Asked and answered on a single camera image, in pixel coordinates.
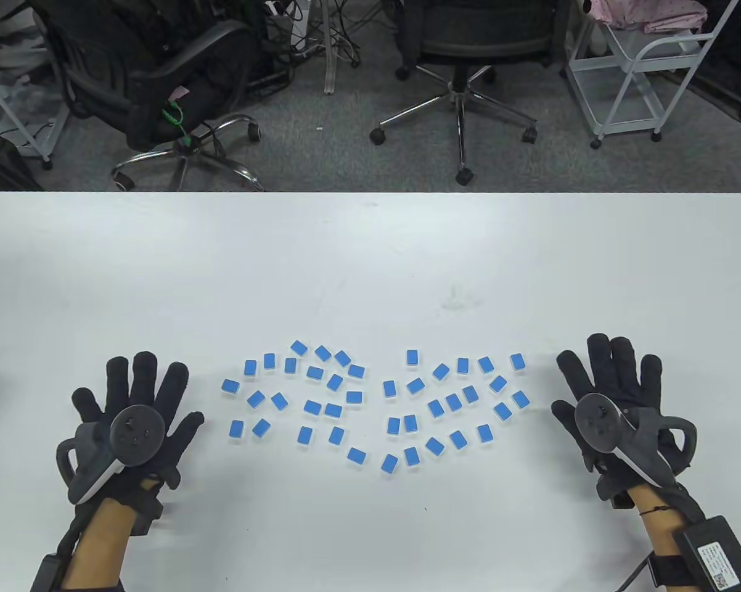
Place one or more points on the person's left hand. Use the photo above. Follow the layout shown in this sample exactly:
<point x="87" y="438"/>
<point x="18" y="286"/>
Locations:
<point x="145" y="376"/>

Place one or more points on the person's right hand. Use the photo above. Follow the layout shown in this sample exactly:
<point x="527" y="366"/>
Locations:
<point x="620" y="370"/>

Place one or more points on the single blue mahjong tile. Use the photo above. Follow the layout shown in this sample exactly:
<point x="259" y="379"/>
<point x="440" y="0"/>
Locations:
<point x="462" y="365"/>

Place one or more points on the blue mahjong tiles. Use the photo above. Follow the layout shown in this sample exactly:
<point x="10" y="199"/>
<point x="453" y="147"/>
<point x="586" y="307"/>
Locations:
<point x="314" y="407"/>

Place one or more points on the person's left forearm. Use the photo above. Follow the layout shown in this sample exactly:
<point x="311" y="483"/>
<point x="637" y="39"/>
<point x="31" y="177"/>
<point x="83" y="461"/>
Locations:
<point x="96" y="549"/>

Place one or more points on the dark left forearm box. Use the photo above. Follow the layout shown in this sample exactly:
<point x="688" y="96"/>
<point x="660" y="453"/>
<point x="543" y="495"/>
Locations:
<point x="45" y="576"/>

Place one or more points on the grey right hand controller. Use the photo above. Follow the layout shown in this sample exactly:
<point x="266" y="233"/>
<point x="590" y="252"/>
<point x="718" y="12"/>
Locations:
<point x="598" y="422"/>

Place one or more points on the grey hand controller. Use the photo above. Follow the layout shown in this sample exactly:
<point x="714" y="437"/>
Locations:
<point x="598" y="422"/>
<point x="137" y="435"/>

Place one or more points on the grey left hand controller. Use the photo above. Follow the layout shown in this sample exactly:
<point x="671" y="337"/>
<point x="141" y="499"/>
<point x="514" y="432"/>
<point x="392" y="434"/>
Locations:
<point x="137" y="435"/>

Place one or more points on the black right wrist module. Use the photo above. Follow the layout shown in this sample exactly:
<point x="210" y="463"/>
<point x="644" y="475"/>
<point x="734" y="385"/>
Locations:
<point x="622" y="501"/>

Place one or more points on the black wrist module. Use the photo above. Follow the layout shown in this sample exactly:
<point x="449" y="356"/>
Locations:
<point x="148" y="515"/>
<point x="622" y="501"/>

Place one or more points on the black left wrist module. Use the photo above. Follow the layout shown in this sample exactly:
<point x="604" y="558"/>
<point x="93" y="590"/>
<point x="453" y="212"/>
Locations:
<point x="148" y="515"/>

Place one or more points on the black labelled sensor box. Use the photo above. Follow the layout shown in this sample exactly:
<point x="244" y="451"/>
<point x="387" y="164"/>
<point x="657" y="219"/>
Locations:
<point x="716" y="555"/>

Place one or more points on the black backpack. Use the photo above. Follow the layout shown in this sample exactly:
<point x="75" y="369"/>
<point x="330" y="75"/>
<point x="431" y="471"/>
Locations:
<point x="0" y="166"/>

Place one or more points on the white metal cart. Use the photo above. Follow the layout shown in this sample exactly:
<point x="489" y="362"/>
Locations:
<point x="620" y="98"/>

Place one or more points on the black office chair with armrests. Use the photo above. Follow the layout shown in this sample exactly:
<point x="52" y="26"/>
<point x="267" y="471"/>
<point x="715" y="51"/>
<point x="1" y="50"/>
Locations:
<point x="155" y="105"/>

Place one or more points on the pink tag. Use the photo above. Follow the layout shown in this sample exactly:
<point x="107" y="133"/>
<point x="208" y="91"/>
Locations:
<point x="179" y="94"/>

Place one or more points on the white metal rack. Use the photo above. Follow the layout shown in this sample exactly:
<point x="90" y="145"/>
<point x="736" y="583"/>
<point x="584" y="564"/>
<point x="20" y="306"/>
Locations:
<point x="13" y="116"/>

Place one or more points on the black office chair chrome base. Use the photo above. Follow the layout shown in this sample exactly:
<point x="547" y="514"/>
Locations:
<point x="481" y="46"/>

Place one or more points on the pile of white cloth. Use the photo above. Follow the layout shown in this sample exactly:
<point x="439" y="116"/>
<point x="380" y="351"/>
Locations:
<point x="7" y="52"/>

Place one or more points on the pink cloth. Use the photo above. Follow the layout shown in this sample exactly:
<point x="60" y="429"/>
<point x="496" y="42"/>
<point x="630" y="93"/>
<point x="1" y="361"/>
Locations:
<point x="654" y="12"/>

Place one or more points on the white power strip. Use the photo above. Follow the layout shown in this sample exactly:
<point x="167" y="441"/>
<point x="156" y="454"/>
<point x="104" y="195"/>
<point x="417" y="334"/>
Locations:
<point x="296" y="24"/>

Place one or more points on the clear white post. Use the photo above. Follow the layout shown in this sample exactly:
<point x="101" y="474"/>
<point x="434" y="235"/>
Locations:
<point x="329" y="61"/>

